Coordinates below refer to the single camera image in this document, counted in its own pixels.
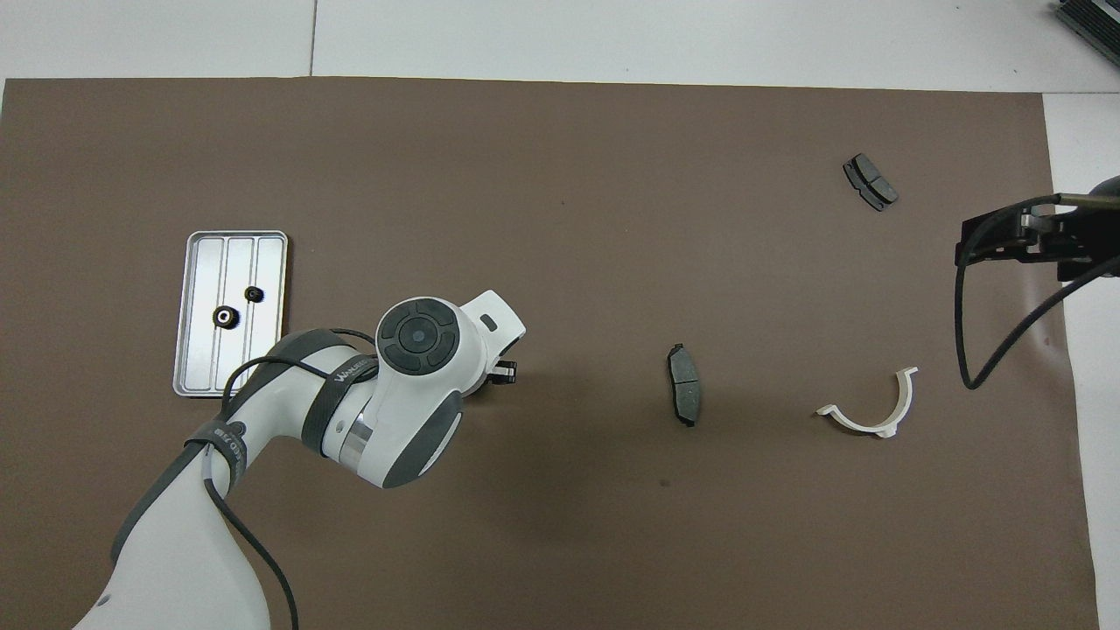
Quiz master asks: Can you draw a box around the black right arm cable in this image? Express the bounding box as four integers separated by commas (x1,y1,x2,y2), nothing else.
954,192,1120,391

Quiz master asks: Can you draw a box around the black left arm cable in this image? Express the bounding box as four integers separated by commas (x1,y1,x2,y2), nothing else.
199,328,379,630

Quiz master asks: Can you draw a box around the brown table mat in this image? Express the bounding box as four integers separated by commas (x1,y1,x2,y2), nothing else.
0,77,1102,630

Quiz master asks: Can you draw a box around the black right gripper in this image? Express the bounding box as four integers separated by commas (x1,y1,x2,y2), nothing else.
958,208,1064,267

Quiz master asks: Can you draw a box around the dark grey brake pad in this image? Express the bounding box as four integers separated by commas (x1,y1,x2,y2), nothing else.
843,153,900,213
667,342,703,428

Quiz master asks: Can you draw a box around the silver metal tray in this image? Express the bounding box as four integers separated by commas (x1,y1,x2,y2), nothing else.
172,230,290,399

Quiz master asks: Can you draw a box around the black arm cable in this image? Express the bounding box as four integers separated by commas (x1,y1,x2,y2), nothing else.
954,192,1120,391
199,328,379,630

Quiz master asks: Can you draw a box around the black ribbed device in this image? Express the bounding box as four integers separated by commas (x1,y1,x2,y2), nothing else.
1054,0,1120,45

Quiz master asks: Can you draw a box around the white curved plastic bracket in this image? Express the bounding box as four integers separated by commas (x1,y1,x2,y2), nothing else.
815,367,919,438

